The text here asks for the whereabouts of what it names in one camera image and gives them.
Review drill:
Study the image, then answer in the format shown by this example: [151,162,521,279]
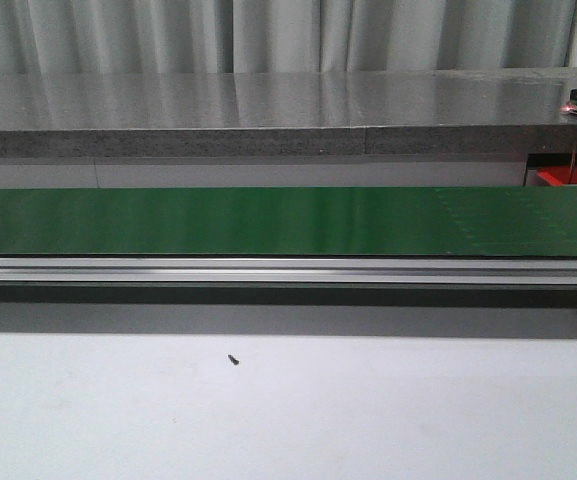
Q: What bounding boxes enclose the green conveyor belt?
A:
[0,186,577,257]

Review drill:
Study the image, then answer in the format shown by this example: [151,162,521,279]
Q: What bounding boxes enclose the grey stone counter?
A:
[0,68,577,158]

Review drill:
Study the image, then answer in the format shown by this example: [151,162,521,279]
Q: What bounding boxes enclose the grey curtain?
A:
[0,1,577,74]

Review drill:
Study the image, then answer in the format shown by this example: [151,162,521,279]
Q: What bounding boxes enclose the aluminium conveyor frame rail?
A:
[0,257,577,339]

